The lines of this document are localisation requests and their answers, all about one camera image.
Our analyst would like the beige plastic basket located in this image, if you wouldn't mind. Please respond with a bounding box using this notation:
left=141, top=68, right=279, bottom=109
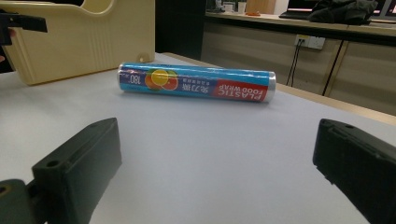
left=0, top=0, right=156, bottom=87

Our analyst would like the wooden box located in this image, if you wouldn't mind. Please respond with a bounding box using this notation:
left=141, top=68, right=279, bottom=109
left=245, top=0, right=277, bottom=15

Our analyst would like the black laptop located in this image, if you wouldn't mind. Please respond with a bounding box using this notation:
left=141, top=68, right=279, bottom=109
left=278, top=0, right=319, bottom=21

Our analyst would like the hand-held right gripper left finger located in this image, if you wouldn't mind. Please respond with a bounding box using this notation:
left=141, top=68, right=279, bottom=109
left=31, top=117, right=123, bottom=224

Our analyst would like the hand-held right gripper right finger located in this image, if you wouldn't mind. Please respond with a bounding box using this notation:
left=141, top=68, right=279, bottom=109
left=312, top=118, right=396, bottom=224

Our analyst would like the white wall socket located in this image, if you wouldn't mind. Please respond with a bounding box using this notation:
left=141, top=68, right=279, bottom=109
left=294, top=34, right=327, bottom=50

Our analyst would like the dark cloth bag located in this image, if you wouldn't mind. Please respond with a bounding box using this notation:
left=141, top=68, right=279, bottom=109
left=307, top=0, right=380, bottom=26

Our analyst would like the blue plastic wrap roll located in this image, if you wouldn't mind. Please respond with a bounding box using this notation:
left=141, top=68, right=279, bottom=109
left=117, top=62, right=277, bottom=103

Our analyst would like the beige counter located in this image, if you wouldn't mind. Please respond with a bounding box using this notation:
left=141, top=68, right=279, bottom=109
left=200, top=11, right=396, bottom=117

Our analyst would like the black cable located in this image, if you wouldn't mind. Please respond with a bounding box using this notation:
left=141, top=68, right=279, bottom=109
left=321, top=39, right=347, bottom=97
left=285, top=38, right=304, bottom=88

